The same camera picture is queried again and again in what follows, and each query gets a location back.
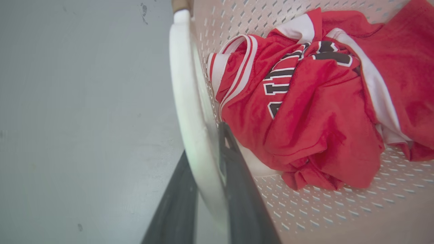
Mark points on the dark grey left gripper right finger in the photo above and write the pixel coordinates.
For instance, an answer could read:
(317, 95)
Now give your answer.
(244, 203)

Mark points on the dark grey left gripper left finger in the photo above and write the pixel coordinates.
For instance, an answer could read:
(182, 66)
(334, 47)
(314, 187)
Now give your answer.
(176, 210)

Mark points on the white perforated laundry basket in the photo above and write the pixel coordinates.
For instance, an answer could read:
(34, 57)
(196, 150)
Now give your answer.
(339, 210)

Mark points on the red basketball jersey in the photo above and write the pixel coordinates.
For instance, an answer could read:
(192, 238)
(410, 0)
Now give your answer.
(315, 112)

